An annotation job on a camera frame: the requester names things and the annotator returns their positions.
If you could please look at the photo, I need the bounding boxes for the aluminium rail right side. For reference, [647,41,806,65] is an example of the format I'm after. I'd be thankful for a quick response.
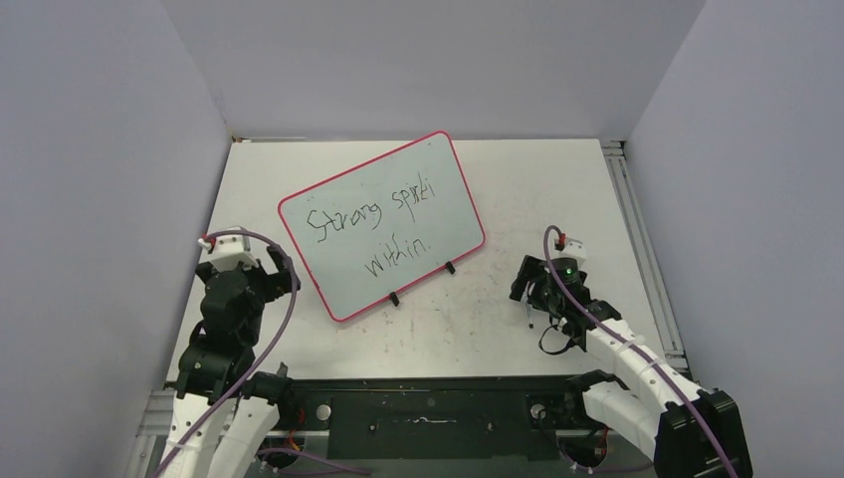
[600,140,690,371]

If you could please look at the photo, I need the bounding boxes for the white whiteboard marker black cap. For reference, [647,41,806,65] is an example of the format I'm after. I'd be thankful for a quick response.
[525,299,534,329]

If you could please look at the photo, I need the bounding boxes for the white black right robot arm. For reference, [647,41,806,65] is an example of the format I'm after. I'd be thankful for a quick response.
[510,255,753,477]

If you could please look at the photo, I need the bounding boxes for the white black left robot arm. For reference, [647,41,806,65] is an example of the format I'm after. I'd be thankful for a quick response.
[153,239,299,477]

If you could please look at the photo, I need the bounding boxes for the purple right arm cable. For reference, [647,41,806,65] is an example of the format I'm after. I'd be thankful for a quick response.
[541,224,739,478]

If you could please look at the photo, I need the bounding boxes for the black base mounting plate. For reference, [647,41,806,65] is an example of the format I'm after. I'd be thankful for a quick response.
[261,375,608,461]

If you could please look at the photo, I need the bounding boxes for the aluminium rail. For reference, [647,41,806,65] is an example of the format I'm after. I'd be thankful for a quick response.
[600,140,690,371]
[134,389,175,458]

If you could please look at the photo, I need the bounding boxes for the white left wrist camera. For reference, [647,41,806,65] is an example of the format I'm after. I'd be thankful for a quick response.
[197,234,259,272]

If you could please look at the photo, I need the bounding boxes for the pink framed whiteboard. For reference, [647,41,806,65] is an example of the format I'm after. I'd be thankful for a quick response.
[278,130,486,323]

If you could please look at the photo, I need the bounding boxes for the aluminium front rail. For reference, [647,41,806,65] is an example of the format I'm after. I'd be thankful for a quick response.
[134,389,175,458]

